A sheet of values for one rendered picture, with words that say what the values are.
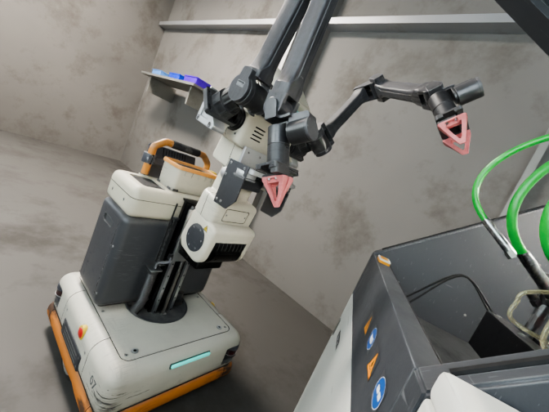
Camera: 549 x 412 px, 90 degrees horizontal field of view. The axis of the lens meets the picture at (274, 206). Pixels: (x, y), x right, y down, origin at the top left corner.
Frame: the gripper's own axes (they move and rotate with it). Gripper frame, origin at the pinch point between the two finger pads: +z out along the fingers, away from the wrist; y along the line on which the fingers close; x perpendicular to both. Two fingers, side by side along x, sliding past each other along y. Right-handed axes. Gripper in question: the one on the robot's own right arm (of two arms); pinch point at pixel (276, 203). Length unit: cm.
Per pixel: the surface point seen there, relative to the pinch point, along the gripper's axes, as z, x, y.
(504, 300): 23, -44, 51
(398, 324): 20.6, -29.7, -11.1
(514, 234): 7.3, -44.0, 4.7
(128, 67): -289, 429, 139
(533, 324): 23, -46, 17
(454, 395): 21, -37, -27
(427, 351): 22.3, -33.6, -14.3
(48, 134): -155, 498, 61
